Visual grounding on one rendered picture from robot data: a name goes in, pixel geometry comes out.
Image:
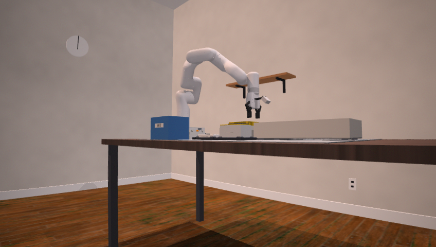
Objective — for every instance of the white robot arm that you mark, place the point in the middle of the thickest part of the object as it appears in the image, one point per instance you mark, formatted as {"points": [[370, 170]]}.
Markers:
{"points": [[188, 81]]}

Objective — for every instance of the blue open-top bin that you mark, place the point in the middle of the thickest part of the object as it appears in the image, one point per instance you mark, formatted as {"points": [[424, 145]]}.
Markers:
{"points": [[170, 127]]}

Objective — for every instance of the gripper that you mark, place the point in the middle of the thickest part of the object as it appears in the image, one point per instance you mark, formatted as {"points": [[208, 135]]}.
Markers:
{"points": [[251, 103]]}

